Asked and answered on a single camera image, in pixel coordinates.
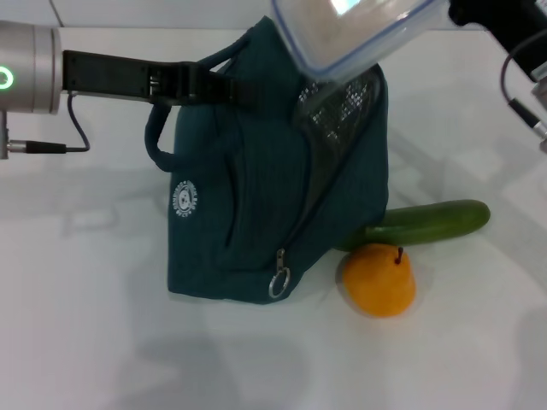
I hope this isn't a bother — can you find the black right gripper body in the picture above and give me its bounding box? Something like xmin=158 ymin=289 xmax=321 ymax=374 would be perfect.
xmin=446 ymin=0 xmax=547 ymax=83

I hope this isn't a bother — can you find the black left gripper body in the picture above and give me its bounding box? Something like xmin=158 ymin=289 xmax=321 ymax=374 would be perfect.
xmin=62 ymin=50 xmax=189 ymax=105

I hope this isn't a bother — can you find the dark teal lunch bag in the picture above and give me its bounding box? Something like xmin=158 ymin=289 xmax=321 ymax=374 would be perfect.
xmin=144 ymin=15 xmax=391 ymax=305

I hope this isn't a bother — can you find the clear blue-rimmed food container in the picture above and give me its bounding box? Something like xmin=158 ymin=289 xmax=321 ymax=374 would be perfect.
xmin=269 ymin=0 xmax=450 ymax=82

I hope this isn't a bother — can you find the green cucumber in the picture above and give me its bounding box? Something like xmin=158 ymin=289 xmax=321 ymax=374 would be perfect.
xmin=337 ymin=199 xmax=491 ymax=253

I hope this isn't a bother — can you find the orange pear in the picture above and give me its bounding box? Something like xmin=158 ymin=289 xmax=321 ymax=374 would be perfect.
xmin=341 ymin=243 xmax=416 ymax=318

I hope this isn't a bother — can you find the dark right arm cable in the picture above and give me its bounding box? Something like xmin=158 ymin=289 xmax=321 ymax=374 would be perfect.
xmin=500 ymin=32 xmax=547 ymax=129

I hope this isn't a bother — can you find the dark arm cable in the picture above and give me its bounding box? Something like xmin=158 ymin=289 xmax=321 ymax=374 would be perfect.
xmin=10 ymin=91 xmax=91 ymax=155
xmin=500 ymin=32 xmax=547 ymax=129

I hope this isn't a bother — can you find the dark left arm cable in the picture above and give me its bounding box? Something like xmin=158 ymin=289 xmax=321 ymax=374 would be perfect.
xmin=10 ymin=91 xmax=91 ymax=155

